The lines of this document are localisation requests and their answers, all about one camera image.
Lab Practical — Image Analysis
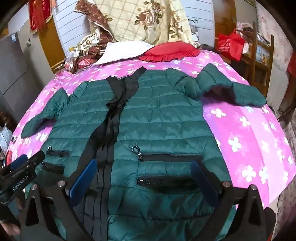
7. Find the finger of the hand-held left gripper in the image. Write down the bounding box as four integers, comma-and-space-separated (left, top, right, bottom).
14, 151, 46, 173
2, 154, 28, 172

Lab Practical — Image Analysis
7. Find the pink floral bed sheet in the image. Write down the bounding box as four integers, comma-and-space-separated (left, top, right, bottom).
7, 50, 296, 209

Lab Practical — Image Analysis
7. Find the red gift box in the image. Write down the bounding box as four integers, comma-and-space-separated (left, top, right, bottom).
74, 58, 94, 73

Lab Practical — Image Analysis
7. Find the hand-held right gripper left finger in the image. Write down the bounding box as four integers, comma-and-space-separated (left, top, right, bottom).
20, 159, 98, 241

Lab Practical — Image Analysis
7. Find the grey refrigerator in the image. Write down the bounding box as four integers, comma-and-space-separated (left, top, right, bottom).
0, 35, 55, 116

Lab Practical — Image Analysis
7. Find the wooden shelf rack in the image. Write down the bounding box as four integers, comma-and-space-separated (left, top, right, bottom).
236, 22, 274, 98

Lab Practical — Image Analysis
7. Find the red tasselled hanging decoration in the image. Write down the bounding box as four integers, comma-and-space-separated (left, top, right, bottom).
29, 0, 53, 34

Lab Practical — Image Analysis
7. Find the cream floral quilt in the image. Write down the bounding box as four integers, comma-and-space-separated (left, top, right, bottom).
89, 0, 193, 45

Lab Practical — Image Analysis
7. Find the red ruffled pillow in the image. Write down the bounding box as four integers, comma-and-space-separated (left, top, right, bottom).
139, 42, 201, 63

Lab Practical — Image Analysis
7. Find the clear plastic bag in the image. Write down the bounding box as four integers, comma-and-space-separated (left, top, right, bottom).
64, 51, 79, 70

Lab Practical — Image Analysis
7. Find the dark green puffer jacket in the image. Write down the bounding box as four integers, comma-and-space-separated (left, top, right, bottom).
21, 63, 267, 241

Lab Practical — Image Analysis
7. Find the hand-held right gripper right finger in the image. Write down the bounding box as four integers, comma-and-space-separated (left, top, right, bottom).
191, 160, 267, 241

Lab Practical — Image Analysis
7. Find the brown wooden door frame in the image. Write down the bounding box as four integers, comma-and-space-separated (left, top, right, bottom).
37, 16, 66, 72

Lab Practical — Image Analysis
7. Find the pink floral curtain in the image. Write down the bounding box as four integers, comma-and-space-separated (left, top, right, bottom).
254, 0, 296, 70

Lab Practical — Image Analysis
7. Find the brown floral quilt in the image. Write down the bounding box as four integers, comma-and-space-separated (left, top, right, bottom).
67, 0, 116, 73

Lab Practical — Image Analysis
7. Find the white pillow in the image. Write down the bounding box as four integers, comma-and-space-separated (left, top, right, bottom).
98, 42, 154, 65

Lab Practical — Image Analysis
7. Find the person's left hand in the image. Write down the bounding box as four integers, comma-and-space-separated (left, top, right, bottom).
0, 222, 21, 235

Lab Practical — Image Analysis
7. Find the red shopping bag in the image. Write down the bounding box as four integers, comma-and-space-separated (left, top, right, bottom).
216, 29, 245, 62

